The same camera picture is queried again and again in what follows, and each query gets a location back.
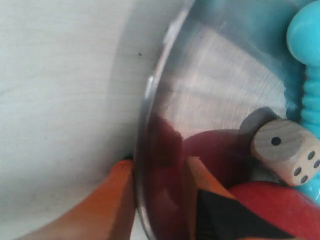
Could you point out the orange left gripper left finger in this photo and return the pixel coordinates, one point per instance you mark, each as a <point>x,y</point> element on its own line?
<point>106,214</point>

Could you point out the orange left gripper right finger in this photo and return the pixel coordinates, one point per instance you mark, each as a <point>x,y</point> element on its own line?
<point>213,213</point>

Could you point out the round metal plate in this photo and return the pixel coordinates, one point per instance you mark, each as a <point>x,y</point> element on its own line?
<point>225,72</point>

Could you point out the red toy apple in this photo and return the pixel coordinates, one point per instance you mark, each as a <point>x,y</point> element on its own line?
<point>285,207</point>

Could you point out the small wooden die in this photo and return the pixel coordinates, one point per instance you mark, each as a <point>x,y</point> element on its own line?
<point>289,150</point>

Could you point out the teal rubber bone toy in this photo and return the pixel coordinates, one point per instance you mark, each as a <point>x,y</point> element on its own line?
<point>303,42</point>

